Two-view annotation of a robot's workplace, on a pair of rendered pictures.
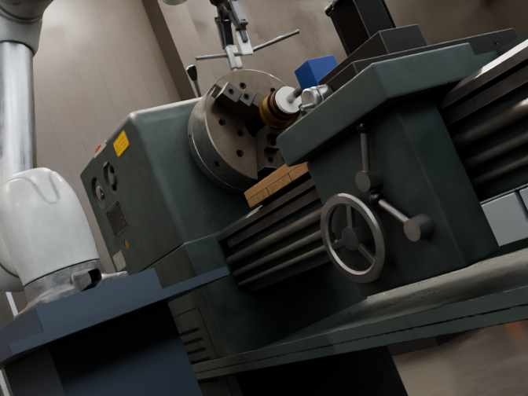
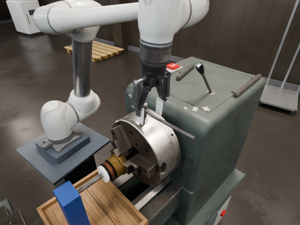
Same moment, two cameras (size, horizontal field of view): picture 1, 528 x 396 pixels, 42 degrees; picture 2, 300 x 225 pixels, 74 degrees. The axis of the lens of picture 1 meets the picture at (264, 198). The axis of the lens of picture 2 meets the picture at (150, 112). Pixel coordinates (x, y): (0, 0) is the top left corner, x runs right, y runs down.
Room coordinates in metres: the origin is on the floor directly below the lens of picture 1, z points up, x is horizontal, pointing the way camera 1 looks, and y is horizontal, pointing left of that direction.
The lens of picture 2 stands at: (1.72, -0.66, 1.71)
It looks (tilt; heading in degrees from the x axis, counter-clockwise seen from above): 35 degrees down; 78
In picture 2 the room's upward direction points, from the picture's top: straight up
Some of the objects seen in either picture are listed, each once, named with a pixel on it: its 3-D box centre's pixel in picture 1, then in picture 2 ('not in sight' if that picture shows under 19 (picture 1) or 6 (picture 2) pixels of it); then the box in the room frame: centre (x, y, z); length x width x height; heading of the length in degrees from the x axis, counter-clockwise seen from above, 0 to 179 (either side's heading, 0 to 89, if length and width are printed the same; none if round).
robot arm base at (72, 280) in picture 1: (71, 284); (58, 137); (1.33, 0.41, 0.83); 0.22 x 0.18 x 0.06; 42
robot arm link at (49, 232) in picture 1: (42, 224); (56, 118); (1.36, 0.43, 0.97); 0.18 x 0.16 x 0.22; 40
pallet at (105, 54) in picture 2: not in sight; (93, 50); (1.36, 4.65, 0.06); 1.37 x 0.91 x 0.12; 132
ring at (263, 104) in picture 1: (278, 108); (114, 166); (1.69, -0.12, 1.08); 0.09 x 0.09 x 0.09; 32
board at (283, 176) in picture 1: (339, 160); (91, 216); (1.57, -0.19, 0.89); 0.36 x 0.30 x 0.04; 122
